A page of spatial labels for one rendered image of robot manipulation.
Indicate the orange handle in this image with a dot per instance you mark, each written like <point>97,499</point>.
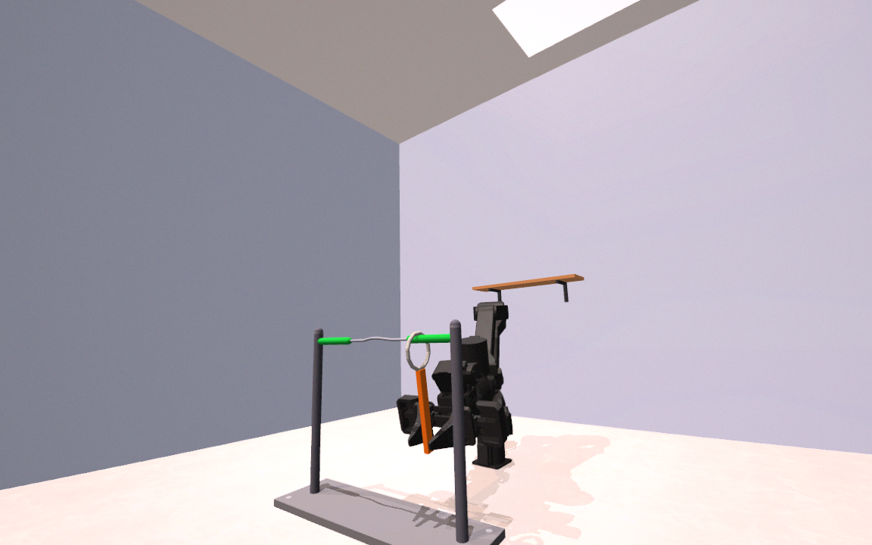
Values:
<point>422,392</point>

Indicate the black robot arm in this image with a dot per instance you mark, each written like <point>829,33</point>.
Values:
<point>481,370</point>

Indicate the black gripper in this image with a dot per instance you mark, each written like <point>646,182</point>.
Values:
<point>478,413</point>

